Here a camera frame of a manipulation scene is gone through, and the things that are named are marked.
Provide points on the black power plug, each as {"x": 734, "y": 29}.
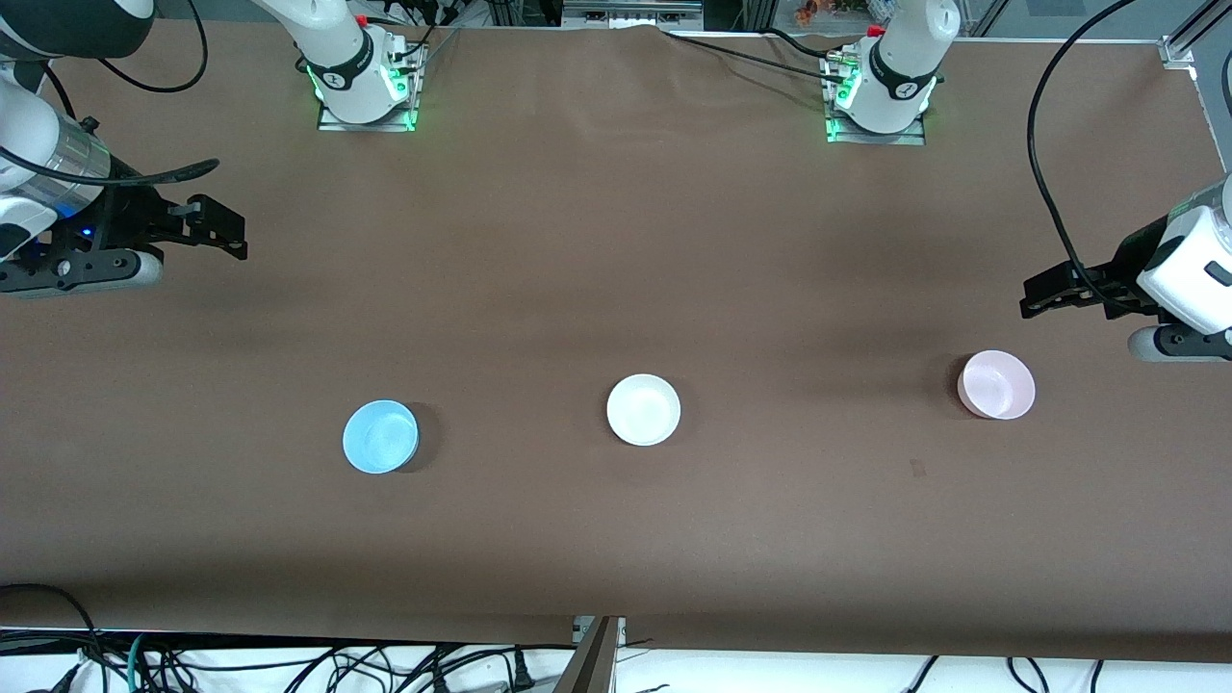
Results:
{"x": 521, "y": 671}

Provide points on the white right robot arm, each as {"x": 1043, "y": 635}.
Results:
{"x": 337, "y": 48}

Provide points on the white bowl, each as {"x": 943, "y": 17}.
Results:
{"x": 643, "y": 410}

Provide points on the blue bowl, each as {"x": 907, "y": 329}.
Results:
{"x": 380, "y": 438}

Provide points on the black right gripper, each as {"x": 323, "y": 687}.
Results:
{"x": 128, "y": 216}

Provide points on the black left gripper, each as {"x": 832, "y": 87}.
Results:
{"x": 1124, "y": 270}

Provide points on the aluminium frame profile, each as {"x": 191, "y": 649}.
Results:
{"x": 1179, "y": 46}

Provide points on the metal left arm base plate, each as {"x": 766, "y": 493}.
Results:
{"x": 876, "y": 140}

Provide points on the grey metal device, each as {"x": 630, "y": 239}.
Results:
{"x": 630, "y": 14}

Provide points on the brown table cover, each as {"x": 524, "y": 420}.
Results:
{"x": 616, "y": 241}

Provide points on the orange object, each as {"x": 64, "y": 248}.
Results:
{"x": 808, "y": 12}

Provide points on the pink bowl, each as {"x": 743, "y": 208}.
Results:
{"x": 996, "y": 385}

